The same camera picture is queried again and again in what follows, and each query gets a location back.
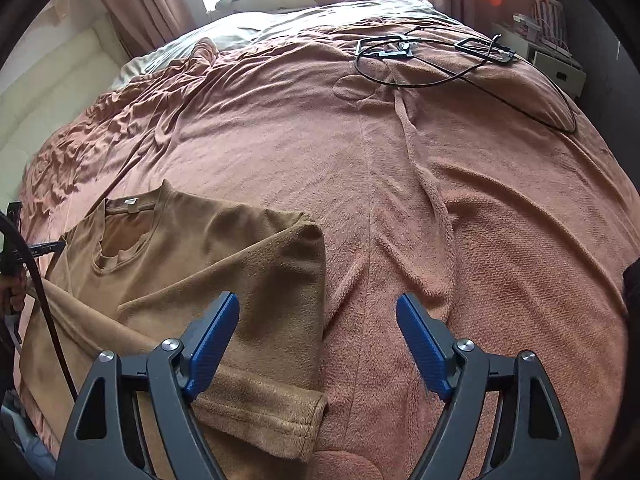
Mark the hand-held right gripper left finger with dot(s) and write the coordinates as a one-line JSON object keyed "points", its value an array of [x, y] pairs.
{"points": [[212, 345]]}

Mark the pinkish brown fleece blanket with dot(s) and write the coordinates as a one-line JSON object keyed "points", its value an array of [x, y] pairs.
{"points": [[450, 210]]}

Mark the cream nightstand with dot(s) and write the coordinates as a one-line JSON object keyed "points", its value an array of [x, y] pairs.
{"points": [[555, 67]]}

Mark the brown cat print t-shirt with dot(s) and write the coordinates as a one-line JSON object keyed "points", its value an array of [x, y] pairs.
{"points": [[225, 260]]}

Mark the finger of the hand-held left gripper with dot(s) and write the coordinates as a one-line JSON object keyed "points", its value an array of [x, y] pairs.
{"points": [[47, 248]]}

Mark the person's left hand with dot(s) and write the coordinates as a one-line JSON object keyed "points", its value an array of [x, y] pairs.
{"points": [[16, 292]]}

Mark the dark rectangular device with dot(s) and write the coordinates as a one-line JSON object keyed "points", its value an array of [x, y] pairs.
{"points": [[385, 49], [487, 50]]}

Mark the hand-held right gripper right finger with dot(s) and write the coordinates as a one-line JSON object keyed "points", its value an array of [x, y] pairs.
{"points": [[422, 345]]}

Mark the cream padded headboard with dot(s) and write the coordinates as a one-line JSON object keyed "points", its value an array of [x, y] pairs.
{"points": [[45, 110]]}

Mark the pink curtain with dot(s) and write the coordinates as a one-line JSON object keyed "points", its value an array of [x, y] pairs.
{"points": [[145, 0]]}

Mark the striped bag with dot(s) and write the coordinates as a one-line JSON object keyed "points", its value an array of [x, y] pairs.
{"points": [[550, 25]]}

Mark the grey green bed sheet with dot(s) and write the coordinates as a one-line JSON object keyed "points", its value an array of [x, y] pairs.
{"points": [[225, 40]]}

